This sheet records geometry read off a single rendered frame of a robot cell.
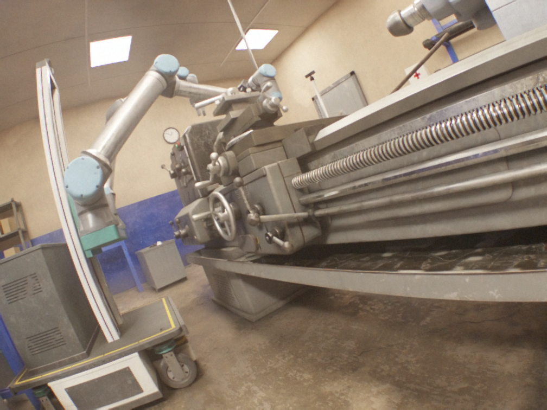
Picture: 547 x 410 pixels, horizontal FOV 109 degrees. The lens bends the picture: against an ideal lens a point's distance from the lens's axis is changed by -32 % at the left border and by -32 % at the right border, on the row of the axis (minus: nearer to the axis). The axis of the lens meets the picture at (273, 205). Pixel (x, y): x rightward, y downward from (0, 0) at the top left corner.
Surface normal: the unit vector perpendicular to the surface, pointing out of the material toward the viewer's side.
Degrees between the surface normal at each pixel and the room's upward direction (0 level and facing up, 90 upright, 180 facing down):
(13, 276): 90
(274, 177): 90
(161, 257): 90
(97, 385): 90
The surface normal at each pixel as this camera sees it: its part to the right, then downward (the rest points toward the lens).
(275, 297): 0.51, -0.14
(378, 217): -0.80, 0.30
